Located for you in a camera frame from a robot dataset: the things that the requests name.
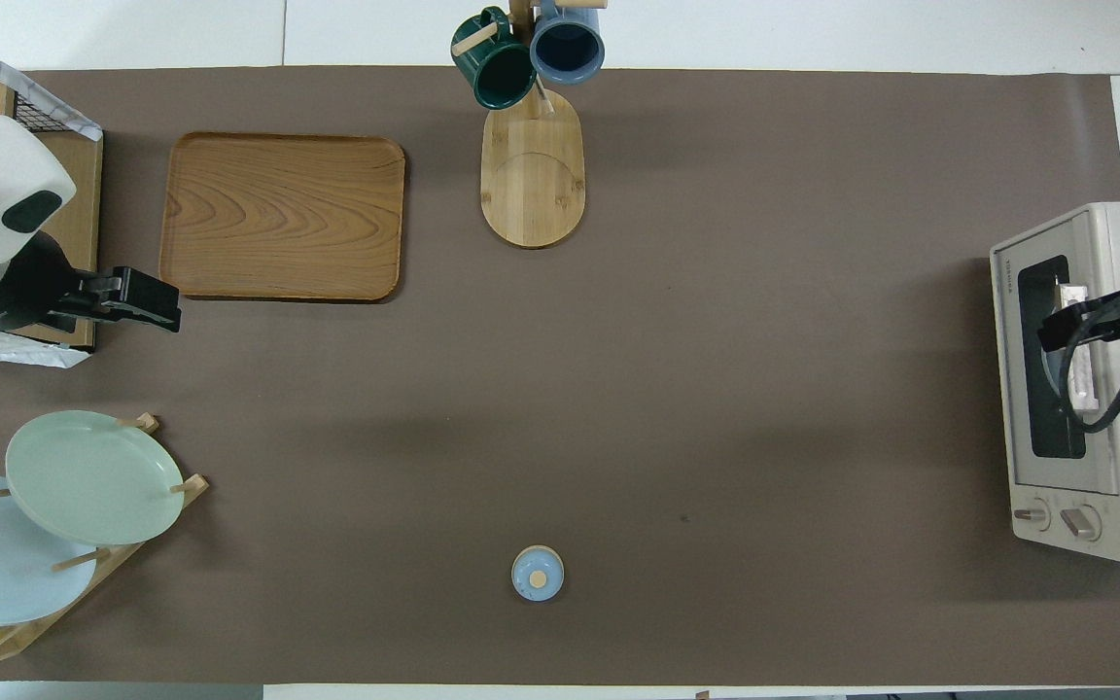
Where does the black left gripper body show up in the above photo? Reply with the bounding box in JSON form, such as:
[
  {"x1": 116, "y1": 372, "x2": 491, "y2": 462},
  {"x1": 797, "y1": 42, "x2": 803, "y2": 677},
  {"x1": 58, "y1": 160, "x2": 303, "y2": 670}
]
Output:
[{"x1": 47, "y1": 270, "x2": 128, "y2": 332}]

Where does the toaster oven glass door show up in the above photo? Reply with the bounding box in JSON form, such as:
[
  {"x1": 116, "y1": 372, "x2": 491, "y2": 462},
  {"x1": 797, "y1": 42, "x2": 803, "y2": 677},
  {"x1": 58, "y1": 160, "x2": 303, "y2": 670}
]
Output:
[{"x1": 991, "y1": 214, "x2": 1120, "y2": 497}]

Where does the low wooden box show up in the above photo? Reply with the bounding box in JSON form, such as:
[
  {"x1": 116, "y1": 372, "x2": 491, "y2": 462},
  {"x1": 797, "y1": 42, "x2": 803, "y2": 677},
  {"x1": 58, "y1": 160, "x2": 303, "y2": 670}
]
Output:
[{"x1": 35, "y1": 131, "x2": 102, "y2": 349}]

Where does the rectangular wooden tray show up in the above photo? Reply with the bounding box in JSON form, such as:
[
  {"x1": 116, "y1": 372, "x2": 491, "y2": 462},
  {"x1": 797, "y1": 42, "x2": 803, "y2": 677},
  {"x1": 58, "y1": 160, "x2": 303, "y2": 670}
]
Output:
[{"x1": 159, "y1": 132, "x2": 406, "y2": 302}]

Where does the pale green plate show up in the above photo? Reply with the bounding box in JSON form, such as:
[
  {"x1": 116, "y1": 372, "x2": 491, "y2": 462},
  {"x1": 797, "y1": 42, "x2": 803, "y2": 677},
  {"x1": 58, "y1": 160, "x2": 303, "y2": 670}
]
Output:
[{"x1": 6, "y1": 410, "x2": 186, "y2": 546}]

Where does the wooden plate rack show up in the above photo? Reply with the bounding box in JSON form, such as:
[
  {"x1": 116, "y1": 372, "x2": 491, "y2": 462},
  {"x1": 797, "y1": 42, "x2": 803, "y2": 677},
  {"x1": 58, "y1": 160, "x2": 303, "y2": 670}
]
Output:
[{"x1": 0, "y1": 413, "x2": 209, "y2": 672}]

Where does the large brown table mat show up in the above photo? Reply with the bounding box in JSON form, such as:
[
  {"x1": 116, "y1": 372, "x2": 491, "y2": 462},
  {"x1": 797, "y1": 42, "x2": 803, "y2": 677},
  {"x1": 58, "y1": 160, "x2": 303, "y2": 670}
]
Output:
[{"x1": 0, "y1": 66, "x2": 1120, "y2": 686}]

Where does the wooden mug tree stand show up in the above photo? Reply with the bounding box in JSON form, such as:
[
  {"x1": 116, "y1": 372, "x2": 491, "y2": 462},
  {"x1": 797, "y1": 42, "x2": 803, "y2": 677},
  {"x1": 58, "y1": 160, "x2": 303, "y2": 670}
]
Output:
[{"x1": 451, "y1": 0, "x2": 610, "y2": 249}]

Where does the dark green mug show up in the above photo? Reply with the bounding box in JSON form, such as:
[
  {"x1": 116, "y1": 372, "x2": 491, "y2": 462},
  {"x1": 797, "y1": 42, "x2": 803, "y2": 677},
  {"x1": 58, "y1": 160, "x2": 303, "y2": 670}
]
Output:
[{"x1": 451, "y1": 8, "x2": 538, "y2": 110}]

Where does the blue grey mug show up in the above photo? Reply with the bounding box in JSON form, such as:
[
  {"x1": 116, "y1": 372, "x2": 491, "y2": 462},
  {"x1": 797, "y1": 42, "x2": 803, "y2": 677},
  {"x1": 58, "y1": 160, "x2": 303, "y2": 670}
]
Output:
[{"x1": 529, "y1": 0, "x2": 607, "y2": 86}]

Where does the white rimmed wire basket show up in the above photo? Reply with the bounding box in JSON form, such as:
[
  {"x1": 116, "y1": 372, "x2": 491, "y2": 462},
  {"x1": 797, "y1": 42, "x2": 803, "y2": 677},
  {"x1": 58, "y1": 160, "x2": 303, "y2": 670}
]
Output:
[{"x1": 0, "y1": 24, "x2": 104, "y2": 368}]

